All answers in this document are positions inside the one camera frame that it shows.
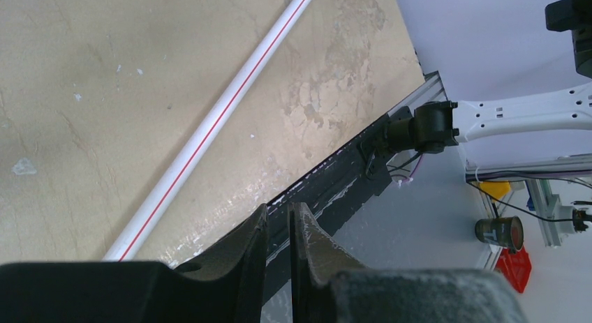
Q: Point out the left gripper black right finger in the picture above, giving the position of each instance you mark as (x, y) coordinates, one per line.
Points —
(330, 285)

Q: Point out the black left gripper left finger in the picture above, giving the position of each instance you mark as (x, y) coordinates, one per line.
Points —
(138, 288)

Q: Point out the white PVC pipe frame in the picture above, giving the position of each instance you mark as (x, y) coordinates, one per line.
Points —
(135, 233)

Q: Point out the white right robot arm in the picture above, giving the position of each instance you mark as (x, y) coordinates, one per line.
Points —
(514, 80)

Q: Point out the dark tin can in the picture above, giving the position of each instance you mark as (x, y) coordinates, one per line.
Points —
(504, 232)

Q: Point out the red plastic object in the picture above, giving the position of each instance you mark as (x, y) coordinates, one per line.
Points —
(516, 267)

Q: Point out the yellow object under table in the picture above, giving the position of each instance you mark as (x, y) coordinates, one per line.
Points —
(497, 189)

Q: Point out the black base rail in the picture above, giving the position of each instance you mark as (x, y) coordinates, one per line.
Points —
(289, 239)

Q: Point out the aluminium frame with cables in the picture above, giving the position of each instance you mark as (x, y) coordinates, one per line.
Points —
(557, 217)

